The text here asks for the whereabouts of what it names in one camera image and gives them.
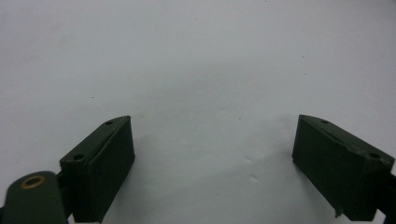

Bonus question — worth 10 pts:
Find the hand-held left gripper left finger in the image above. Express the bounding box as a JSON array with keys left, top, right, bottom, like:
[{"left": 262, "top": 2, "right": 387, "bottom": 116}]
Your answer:
[{"left": 59, "top": 115, "right": 136, "bottom": 224}]

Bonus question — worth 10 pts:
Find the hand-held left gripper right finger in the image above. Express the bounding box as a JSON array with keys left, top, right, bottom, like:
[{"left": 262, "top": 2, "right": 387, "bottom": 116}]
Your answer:
[{"left": 291, "top": 114, "right": 396, "bottom": 222}]

